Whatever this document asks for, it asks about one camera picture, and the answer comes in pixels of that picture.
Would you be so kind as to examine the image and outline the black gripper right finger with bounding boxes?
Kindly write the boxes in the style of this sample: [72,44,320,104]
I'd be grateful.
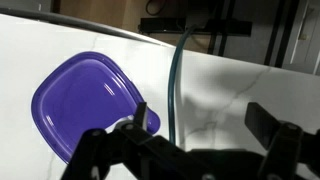
[244,101,320,180]

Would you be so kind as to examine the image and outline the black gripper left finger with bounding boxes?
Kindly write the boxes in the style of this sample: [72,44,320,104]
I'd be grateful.
[61,101,214,180]

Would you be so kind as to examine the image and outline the purple plastic container lid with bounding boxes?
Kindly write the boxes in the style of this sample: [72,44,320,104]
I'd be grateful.
[30,50,162,165]

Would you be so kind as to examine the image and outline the white door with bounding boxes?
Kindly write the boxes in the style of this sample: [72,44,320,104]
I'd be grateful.
[282,0,320,76]

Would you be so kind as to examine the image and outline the black stand pole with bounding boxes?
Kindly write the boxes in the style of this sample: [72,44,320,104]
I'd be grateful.
[208,0,236,57]

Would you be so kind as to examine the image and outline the black horizontal bar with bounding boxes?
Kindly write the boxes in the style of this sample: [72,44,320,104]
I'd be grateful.
[138,17,253,37]

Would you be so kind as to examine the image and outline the wooden cabinet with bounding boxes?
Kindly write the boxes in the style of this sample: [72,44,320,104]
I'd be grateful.
[59,0,214,54]

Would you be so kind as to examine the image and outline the teal cable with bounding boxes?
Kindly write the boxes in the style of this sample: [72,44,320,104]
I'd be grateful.
[167,24,198,145]

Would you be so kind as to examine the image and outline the black frame post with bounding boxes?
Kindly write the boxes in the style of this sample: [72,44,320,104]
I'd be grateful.
[263,0,301,68]

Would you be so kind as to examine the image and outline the black looped cable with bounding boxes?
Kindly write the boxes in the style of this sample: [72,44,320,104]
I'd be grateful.
[145,0,167,17]

